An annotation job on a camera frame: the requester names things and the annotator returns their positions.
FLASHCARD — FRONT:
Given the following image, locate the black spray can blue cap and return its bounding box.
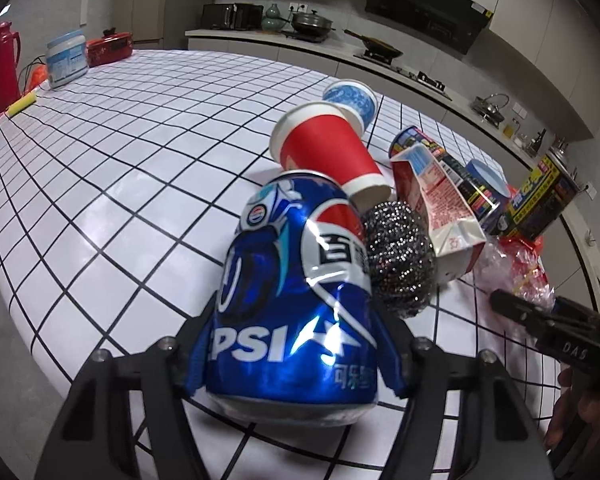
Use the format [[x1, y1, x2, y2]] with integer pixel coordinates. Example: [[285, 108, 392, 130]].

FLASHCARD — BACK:
[[387, 126, 512, 236]]

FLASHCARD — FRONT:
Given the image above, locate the steel kettle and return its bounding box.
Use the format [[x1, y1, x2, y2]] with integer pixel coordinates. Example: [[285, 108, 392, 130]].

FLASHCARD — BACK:
[[470, 92, 511, 123]]

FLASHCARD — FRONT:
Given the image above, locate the steel wool scrubber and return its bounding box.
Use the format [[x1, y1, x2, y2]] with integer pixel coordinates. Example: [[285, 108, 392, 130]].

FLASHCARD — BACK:
[[360, 200, 438, 318]]

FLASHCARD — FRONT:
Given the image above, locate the person's right hand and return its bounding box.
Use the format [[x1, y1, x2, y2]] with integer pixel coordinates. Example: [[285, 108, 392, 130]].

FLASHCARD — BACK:
[[545, 367, 600, 453]]

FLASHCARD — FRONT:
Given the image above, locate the black frying pan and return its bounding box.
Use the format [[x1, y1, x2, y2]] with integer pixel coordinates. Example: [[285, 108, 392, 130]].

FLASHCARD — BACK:
[[344, 29, 403, 58]]

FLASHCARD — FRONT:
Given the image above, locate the gas stove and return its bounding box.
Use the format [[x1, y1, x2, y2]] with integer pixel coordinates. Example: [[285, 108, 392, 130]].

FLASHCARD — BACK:
[[355, 50, 453, 101]]

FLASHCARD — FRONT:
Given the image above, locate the orange bag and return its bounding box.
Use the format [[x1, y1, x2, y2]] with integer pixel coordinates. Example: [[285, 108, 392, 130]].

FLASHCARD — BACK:
[[27, 64, 49, 92]]

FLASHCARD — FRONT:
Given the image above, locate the red electric pot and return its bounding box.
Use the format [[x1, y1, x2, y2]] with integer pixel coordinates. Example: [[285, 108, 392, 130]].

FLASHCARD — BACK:
[[87, 27, 135, 67]]

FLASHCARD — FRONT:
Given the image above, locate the wok with glass lid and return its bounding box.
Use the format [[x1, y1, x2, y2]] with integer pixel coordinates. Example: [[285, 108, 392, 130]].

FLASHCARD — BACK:
[[282, 9, 335, 37]]

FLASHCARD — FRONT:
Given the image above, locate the blue soda can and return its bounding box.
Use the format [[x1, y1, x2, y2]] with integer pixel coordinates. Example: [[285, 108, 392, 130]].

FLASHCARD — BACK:
[[204, 170, 381, 426]]

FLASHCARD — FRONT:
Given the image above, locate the black range hood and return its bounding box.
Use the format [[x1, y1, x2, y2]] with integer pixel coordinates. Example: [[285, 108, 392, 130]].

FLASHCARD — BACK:
[[365, 0, 496, 56]]

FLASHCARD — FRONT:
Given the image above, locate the red paper cup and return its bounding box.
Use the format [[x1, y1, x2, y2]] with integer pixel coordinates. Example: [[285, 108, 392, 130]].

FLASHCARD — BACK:
[[271, 101, 393, 211]]

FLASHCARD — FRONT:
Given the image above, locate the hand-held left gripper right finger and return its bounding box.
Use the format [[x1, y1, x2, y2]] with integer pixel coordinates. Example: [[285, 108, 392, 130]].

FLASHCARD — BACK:
[[377, 310, 556, 480]]

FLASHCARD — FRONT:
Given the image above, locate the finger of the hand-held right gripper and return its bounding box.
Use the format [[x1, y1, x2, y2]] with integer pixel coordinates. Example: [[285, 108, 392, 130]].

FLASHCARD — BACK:
[[489, 289, 600, 328], [527, 319, 600, 376]]

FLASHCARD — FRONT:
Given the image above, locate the red and white carton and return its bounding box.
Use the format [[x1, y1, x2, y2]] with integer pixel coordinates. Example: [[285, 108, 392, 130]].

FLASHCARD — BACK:
[[391, 142, 487, 281]]

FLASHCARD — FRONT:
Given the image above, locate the red thermos jug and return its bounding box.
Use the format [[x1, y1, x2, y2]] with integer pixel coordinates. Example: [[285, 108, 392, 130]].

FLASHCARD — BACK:
[[0, 21, 22, 115]]

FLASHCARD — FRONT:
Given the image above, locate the white and blue tub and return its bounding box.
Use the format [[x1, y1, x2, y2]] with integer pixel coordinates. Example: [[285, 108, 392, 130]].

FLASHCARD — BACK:
[[46, 30, 90, 90]]

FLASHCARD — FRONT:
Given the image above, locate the black toaster oven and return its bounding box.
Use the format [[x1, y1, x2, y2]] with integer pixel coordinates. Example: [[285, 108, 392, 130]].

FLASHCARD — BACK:
[[201, 3, 264, 31]]

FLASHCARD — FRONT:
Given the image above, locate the green ceramic vase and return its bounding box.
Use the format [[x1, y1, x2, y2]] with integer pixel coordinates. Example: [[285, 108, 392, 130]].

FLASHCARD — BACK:
[[261, 4, 283, 33]]

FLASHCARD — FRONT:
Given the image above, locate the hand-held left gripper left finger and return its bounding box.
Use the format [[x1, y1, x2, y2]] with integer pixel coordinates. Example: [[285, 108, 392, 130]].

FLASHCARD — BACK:
[[42, 305, 216, 480]]

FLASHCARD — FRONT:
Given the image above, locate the red plastic bag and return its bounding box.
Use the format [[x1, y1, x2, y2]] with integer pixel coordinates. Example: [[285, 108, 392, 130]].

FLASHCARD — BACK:
[[475, 232, 558, 311]]

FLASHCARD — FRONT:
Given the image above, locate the yellow roller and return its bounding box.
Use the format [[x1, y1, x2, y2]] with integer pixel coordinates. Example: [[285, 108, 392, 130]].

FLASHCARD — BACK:
[[7, 91, 40, 118]]

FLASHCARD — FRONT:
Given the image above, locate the blue and white paper cup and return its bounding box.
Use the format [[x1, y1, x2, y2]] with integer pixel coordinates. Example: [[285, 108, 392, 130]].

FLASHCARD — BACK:
[[322, 79, 378, 133]]

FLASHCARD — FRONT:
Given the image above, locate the yellow and black box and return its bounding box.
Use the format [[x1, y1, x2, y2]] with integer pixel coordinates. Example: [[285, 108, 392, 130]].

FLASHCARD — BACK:
[[500, 142, 581, 242]]

